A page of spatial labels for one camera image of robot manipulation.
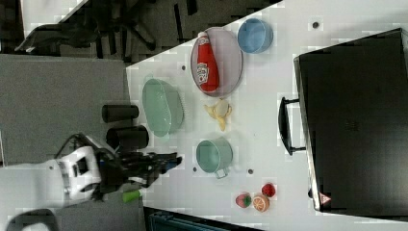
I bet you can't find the green perforated colander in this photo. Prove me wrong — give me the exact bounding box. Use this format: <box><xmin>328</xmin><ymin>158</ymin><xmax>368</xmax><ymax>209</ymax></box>
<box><xmin>142</xmin><ymin>77</ymin><xmax>184</xmax><ymax>138</ymax></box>

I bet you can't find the toy strawberry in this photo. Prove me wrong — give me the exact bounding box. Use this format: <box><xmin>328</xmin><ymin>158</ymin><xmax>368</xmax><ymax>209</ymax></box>
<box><xmin>262</xmin><ymin>183</ymin><xmax>276</xmax><ymax>197</ymax></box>

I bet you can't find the toy orange half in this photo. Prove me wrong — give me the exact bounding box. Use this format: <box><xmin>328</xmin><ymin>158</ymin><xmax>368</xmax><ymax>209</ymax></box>
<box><xmin>252</xmin><ymin>194</ymin><xmax>269</xmax><ymax>213</ymax></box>

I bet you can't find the black toaster oven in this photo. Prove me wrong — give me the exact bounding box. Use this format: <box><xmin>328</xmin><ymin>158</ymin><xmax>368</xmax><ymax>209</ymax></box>
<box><xmin>293</xmin><ymin>28</ymin><xmax>408</xmax><ymax>220</ymax></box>

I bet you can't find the grey round plate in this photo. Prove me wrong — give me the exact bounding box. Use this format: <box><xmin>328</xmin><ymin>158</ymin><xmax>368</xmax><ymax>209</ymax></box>
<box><xmin>204</xmin><ymin>27</ymin><xmax>243</xmax><ymax>97</ymax></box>

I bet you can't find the green mug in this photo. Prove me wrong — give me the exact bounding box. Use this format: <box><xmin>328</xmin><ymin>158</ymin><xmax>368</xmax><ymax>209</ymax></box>
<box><xmin>195</xmin><ymin>137</ymin><xmax>233</xmax><ymax>179</ymax></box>

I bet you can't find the red plush ketchup bottle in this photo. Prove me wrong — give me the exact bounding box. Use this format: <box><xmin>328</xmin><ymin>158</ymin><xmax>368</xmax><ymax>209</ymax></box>
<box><xmin>196</xmin><ymin>32</ymin><xmax>219</xmax><ymax>92</ymax></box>

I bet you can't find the blue bowl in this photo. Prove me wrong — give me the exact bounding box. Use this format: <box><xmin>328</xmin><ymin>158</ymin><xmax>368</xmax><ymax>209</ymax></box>
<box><xmin>237</xmin><ymin>18</ymin><xmax>274</xmax><ymax>54</ymax></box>

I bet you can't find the black office chair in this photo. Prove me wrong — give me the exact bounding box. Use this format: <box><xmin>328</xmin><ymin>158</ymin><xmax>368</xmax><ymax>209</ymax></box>
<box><xmin>13</xmin><ymin>0</ymin><xmax>200</xmax><ymax>64</ymax></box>

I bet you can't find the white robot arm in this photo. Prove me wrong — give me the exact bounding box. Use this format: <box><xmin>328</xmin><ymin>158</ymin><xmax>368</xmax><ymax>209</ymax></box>
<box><xmin>1</xmin><ymin>146</ymin><xmax>182</xmax><ymax>210</ymax></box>

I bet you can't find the peeled toy banana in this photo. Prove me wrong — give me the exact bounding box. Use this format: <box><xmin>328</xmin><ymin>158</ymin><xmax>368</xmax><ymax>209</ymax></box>
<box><xmin>204</xmin><ymin>99</ymin><xmax>232</xmax><ymax>131</ymax></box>

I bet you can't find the large black cylinder holder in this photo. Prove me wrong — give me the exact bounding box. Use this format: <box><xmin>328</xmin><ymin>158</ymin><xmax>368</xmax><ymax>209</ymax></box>
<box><xmin>106</xmin><ymin>125</ymin><xmax>149</xmax><ymax>149</ymax></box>

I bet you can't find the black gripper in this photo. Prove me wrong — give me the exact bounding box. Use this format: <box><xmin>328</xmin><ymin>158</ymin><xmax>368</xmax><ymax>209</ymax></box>
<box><xmin>99</xmin><ymin>152</ymin><xmax>183</xmax><ymax>193</ymax></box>

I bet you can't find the small black cylinder holder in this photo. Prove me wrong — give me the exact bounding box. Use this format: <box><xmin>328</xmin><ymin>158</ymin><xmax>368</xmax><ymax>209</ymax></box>
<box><xmin>102</xmin><ymin>105</ymin><xmax>140</xmax><ymax>123</ymax></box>

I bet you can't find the green slotted spatula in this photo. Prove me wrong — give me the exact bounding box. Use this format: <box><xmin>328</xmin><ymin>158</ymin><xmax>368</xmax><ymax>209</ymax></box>
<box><xmin>122</xmin><ymin>190</ymin><xmax>141</xmax><ymax>203</ymax></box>

